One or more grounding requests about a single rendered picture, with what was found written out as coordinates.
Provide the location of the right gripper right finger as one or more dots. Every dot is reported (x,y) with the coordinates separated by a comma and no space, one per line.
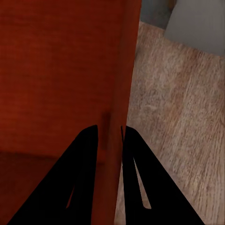
(168,205)

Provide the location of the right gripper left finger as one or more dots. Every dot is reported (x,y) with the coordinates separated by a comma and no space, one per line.
(74,171)

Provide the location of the storage box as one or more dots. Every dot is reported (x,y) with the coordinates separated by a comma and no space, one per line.
(65,65)

